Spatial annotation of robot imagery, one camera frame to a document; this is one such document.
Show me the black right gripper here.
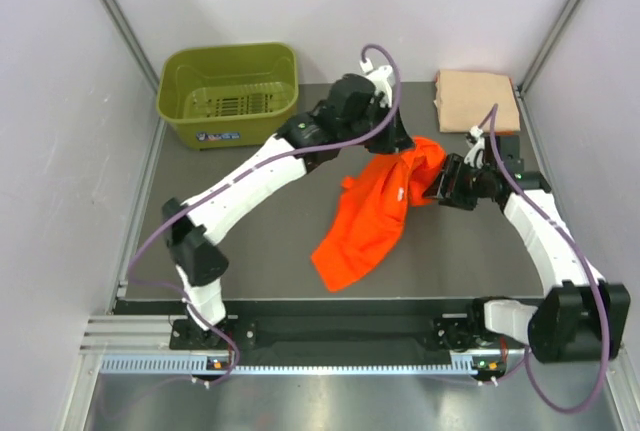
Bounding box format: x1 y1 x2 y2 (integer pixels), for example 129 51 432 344
423 153 495 211

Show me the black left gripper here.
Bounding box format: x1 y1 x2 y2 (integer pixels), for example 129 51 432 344
340 98 414 156

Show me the orange t shirt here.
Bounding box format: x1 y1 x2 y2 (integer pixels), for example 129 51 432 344
311 136 446 292

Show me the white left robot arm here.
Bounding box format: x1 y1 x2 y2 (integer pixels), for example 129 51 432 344
162 60 413 348

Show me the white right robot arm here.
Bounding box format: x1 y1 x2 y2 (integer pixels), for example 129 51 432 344
424 127 631 363

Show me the folded beige t shirt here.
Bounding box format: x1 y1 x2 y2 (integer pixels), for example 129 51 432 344
434 69 521 133

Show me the green plastic basket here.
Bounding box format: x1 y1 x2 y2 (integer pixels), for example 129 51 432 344
156 42 299 150

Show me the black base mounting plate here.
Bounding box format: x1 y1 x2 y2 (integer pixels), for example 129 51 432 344
169 314 513 352

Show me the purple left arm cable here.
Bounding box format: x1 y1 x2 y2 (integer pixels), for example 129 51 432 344
127 43 402 387

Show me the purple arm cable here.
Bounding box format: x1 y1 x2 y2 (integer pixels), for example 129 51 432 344
127 43 402 387
469 103 612 413

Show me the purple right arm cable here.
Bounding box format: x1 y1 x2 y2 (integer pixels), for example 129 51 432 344
469 103 612 413

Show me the right aluminium corner post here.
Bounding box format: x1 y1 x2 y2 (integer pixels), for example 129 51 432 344
516 0 584 96

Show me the aluminium corner post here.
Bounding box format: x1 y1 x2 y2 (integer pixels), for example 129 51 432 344
100 0 159 92
516 0 584 96

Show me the left aluminium corner post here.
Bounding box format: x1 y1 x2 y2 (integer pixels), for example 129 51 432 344
100 0 159 92

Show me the white slotted cable duct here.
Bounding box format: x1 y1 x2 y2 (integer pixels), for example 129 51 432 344
100 354 506 376

